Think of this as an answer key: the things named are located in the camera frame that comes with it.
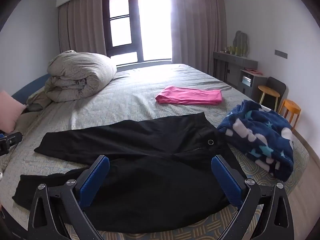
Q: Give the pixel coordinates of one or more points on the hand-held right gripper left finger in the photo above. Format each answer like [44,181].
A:
[96,180]

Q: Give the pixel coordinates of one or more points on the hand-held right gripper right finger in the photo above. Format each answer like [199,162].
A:
[225,180]

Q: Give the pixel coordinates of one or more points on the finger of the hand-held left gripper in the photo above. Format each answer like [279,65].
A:
[13,138]

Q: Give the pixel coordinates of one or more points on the black pants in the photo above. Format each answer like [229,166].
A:
[150,170]

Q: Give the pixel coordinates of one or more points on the pink pillow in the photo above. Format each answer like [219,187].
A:
[10,110]

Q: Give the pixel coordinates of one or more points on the blue headboard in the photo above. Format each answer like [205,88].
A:
[27,87]

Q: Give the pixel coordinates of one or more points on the blue star-print fleece blanket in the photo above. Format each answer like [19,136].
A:
[265,135]

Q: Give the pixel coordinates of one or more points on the bed with patterned sheet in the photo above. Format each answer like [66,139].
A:
[120,102]

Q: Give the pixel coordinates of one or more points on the folded beige duvet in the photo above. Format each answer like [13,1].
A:
[80,77]

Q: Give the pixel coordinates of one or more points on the pink folded garment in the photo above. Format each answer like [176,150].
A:
[190,95]

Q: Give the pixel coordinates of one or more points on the orange round stool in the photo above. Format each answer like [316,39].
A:
[291,106]

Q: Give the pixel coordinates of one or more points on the yellow round stool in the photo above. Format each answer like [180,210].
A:
[268,90]

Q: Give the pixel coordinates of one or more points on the grey side cabinet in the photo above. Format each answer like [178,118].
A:
[257,80]

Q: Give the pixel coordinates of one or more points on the dark chair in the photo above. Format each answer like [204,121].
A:
[277,86]

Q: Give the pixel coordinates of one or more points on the pink cloth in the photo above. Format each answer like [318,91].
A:
[253,70]

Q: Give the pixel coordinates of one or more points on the grey desk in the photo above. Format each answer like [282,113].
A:
[232,61]

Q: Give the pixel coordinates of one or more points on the group of small bottles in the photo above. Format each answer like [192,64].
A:
[232,50]

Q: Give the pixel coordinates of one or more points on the beige curtain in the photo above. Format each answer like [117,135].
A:
[197,27]
[82,27]

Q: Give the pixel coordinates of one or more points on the curvy table mirror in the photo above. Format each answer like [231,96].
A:
[241,42]

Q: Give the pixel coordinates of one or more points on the dark-framed window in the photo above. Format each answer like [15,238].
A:
[120,22]

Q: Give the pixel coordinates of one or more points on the wall switch plate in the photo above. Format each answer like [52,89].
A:
[281,52]

